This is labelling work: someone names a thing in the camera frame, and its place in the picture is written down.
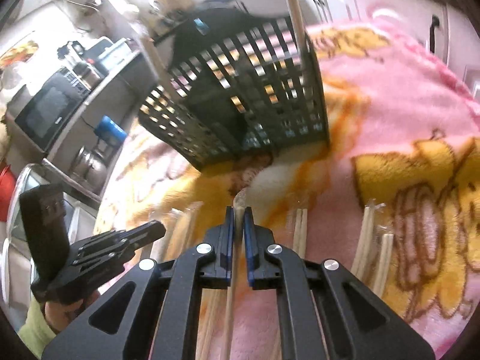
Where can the steel pot under shelf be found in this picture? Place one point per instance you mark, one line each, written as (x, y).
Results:
(89, 170)

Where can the black microwave oven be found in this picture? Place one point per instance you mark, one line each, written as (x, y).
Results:
(44, 114)

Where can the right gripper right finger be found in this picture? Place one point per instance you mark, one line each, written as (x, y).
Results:
(324, 311)

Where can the chopstick in basket right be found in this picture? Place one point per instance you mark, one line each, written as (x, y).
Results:
(300, 37)

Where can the chopstick in basket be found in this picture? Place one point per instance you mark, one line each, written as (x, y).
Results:
(300, 37)
(157, 67)

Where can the black plastic utensil basket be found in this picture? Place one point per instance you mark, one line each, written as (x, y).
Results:
(241, 85)

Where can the chopsticks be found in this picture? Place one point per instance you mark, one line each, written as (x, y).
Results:
(383, 263)
(179, 225)
(297, 228)
(366, 239)

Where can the person's left hand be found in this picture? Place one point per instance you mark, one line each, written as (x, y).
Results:
(58, 316)

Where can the blue canister under shelf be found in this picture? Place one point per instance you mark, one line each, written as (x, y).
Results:
(107, 130)

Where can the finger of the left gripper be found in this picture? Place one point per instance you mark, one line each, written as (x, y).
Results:
(138, 234)

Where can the pink bear blanket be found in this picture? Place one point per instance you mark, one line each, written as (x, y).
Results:
(404, 131)

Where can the blue plastic storage box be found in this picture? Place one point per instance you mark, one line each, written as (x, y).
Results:
(105, 55)

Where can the chopstick in basket left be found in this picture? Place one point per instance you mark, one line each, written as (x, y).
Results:
(157, 67)

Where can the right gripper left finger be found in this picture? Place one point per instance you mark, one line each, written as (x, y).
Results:
(152, 312)

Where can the black cabinet handle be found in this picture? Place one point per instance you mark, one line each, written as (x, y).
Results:
(434, 25)

